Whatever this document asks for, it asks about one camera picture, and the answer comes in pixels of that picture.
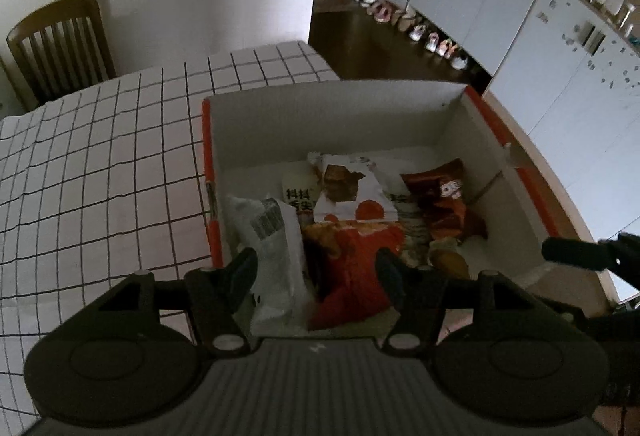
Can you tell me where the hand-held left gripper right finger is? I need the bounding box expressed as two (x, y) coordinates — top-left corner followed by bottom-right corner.
(375, 247), (571, 358)

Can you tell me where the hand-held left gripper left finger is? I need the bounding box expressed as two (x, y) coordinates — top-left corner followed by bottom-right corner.
(57, 246), (259, 358)

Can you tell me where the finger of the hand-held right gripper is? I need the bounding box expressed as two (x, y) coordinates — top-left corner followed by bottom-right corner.
(541, 236), (622, 273)

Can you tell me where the white clear snack packet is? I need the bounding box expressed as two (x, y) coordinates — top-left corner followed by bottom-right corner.
(222, 195), (314, 338)

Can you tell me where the red snack packet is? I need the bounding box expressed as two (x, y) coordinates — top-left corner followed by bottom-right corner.
(302, 221), (406, 331)

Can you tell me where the small brown toy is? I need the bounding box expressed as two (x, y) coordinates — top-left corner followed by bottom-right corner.
(429, 238), (472, 279)

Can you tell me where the orange and white snack packet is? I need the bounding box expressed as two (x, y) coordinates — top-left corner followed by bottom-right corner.
(312, 155), (401, 223)

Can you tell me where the brown shiny snack packet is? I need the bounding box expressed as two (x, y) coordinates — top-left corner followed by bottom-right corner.
(400, 158), (489, 242)

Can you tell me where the beige snack packet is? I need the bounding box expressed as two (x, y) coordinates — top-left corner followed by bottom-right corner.
(280, 168), (321, 217)

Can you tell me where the red cardboard box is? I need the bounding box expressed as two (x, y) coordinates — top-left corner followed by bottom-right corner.
(201, 80), (594, 333)

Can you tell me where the checked white tablecloth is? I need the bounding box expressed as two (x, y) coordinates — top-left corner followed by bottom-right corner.
(0, 40), (341, 418)

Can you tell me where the row of shoes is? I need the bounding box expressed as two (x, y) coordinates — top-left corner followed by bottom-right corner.
(357, 0), (471, 71)

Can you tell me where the wooden slatted chair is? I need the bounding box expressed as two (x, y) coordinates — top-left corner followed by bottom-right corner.
(6, 0), (117, 109)

